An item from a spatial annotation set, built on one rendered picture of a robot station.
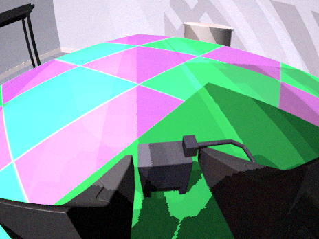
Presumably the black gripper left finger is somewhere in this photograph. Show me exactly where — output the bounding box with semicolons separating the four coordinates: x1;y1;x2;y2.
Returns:
0;155;135;239

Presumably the green circuit board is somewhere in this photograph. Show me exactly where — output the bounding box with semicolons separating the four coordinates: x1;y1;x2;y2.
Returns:
55;82;319;239

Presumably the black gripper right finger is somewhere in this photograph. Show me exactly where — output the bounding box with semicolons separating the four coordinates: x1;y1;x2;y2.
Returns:
198;147;319;239

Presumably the black cable with plug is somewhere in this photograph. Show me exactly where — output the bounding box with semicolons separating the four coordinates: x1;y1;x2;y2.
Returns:
137;135;256;197

